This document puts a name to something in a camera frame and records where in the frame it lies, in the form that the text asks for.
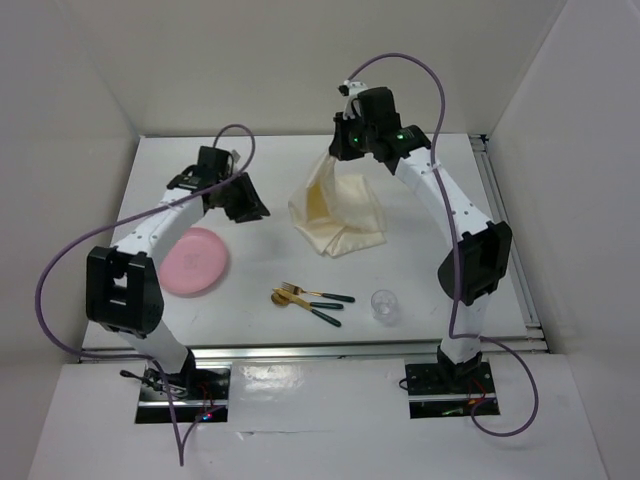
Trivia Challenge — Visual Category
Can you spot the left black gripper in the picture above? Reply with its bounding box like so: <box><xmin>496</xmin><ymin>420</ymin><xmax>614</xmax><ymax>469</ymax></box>
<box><xmin>215</xmin><ymin>171</ymin><xmax>269</xmax><ymax>224</ymax></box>

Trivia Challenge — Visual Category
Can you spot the cream cloth placemat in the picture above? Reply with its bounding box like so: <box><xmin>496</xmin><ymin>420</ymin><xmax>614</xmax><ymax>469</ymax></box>
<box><xmin>288</xmin><ymin>153</ymin><xmax>387</xmax><ymax>258</ymax></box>

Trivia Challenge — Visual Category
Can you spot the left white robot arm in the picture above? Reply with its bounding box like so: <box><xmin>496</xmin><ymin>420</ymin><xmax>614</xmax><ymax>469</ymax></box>
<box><xmin>86</xmin><ymin>146</ymin><xmax>270</xmax><ymax>399</ymax></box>

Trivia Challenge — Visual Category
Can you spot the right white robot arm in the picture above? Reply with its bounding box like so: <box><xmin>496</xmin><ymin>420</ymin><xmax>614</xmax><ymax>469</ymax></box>
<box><xmin>329</xmin><ymin>81</ymin><xmax>513</xmax><ymax>392</ymax></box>

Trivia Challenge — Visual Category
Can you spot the pink plate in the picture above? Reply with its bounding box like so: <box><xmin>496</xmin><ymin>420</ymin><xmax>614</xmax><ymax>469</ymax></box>
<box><xmin>158</xmin><ymin>227</ymin><xmax>229</xmax><ymax>297</ymax></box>

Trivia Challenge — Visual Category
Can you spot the clear drinking glass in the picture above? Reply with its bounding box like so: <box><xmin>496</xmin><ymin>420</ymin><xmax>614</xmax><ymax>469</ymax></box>
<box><xmin>370</xmin><ymin>289</ymin><xmax>400</xmax><ymax>326</ymax></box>

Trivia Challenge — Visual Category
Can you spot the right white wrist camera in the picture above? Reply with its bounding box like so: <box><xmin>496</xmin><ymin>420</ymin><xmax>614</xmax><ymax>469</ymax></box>
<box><xmin>338</xmin><ymin>80</ymin><xmax>369</xmax><ymax>119</ymax></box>

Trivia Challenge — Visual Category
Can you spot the gold spoon green handle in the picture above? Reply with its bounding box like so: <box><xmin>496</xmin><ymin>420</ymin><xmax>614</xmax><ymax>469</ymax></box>
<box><xmin>271</xmin><ymin>293</ymin><xmax>344</xmax><ymax>310</ymax></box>

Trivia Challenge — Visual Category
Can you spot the gold fork green handle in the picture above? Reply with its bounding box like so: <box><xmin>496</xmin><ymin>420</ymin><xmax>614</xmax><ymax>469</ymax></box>
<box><xmin>281</xmin><ymin>282</ymin><xmax>356</xmax><ymax>303</ymax></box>

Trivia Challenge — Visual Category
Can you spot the gold knife green handle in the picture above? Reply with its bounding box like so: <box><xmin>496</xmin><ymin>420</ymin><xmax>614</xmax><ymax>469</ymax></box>
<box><xmin>272</xmin><ymin>288</ymin><xmax>342</xmax><ymax>328</ymax></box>

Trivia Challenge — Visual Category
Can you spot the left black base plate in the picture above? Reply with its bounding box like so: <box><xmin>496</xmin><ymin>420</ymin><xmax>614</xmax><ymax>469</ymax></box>
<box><xmin>134</xmin><ymin>367</ymin><xmax>231</xmax><ymax>424</ymax></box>

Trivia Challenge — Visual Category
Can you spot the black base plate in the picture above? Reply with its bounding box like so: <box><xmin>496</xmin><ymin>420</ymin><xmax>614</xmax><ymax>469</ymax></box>
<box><xmin>398</xmin><ymin>362</ymin><xmax>500</xmax><ymax>419</ymax></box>
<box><xmin>134</xmin><ymin>367</ymin><xmax>231</xmax><ymax>424</ymax></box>

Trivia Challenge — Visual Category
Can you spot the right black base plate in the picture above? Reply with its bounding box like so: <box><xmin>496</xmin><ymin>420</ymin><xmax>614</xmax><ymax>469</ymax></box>
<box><xmin>398</xmin><ymin>362</ymin><xmax>500</xmax><ymax>419</ymax></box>

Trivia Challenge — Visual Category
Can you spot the front aluminium rail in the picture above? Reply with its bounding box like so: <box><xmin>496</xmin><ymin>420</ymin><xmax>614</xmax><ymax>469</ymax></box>
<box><xmin>89</xmin><ymin>338</ymin><xmax>549</xmax><ymax>361</ymax></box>

